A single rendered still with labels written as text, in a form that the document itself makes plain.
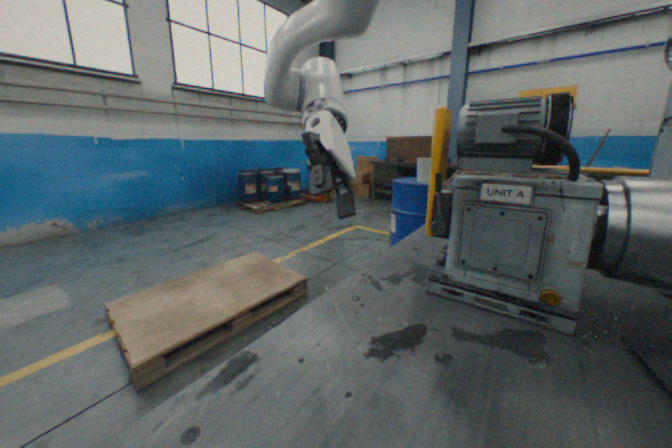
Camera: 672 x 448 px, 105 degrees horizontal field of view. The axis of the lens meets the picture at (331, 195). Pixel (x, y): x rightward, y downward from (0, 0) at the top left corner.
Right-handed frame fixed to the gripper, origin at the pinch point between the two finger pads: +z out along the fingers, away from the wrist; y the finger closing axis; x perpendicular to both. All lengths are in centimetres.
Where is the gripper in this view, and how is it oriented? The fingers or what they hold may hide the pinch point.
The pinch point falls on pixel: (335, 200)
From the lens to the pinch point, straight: 39.6
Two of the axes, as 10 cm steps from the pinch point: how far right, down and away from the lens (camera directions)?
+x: -9.0, 3.0, 3.2
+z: 1.0, 8.6, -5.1
